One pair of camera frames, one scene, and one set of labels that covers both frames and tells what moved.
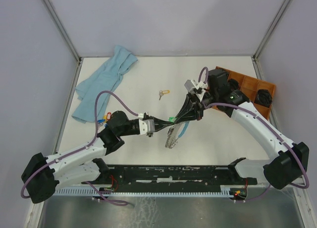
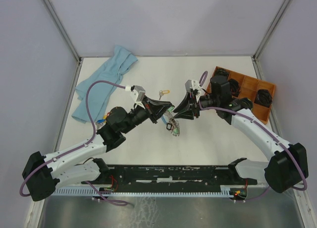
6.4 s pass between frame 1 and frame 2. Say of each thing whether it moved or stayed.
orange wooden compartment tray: stayed
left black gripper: moved
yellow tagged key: stayed
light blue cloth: stayed
